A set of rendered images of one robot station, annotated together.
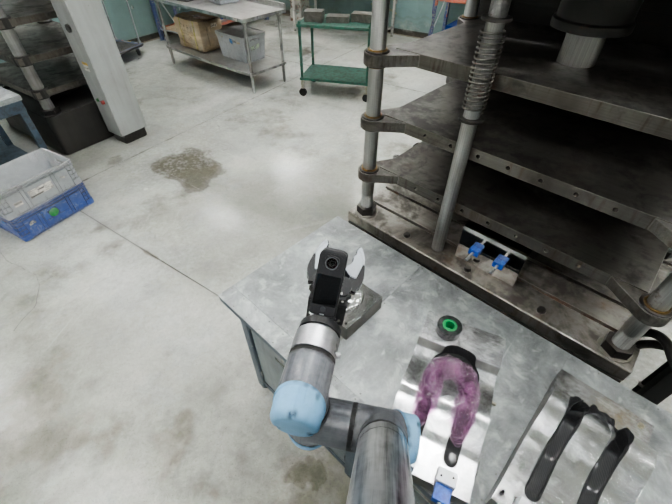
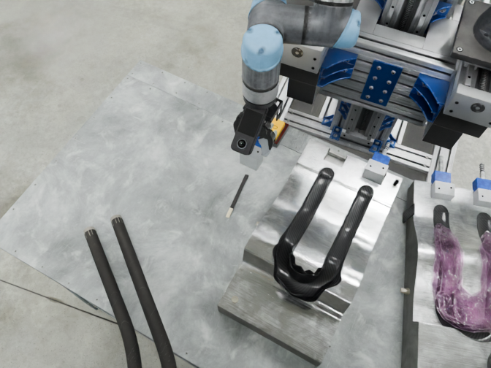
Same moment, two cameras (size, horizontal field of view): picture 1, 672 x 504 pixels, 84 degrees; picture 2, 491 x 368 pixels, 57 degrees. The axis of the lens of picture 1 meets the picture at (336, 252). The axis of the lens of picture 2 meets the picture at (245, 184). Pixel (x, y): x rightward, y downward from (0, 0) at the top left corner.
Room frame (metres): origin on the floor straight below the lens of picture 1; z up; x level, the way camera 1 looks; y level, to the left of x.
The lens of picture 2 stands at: (0.67, -0.92, 1.89)
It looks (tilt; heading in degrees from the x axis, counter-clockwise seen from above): 62 degrees down; 164
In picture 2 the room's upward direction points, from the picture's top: 1 degrees clockwise
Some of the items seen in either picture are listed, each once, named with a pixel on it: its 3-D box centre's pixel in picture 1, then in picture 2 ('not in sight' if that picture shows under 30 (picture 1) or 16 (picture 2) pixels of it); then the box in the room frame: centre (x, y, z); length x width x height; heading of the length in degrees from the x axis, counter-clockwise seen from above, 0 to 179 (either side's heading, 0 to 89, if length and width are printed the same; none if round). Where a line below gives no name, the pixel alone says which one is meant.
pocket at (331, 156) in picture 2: not in sight; (334, 160); (0.14, -0.53, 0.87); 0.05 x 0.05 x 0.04; 47
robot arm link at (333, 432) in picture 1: (317, 419); not in sight; (0.26, 0.03, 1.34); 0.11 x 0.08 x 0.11; 78
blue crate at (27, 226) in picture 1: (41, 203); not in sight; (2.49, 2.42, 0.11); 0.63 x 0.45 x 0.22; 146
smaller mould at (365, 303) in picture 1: (349, 306); not in sight; (0.87, -0.05, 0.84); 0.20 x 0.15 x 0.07; 137
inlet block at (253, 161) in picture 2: not in sight; (260, 142); (0.07, -0.72, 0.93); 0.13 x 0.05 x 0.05; 136
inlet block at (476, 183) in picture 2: not in sight; (482, 184); (0.30, -0.17, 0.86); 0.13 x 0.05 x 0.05; 154
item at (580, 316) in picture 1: (504, 232); not in sight; (1.38, -0.82, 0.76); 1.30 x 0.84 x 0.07; 47
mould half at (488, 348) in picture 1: (444, 395); (467, 280); (0.52, -0.33, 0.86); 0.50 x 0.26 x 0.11; 154
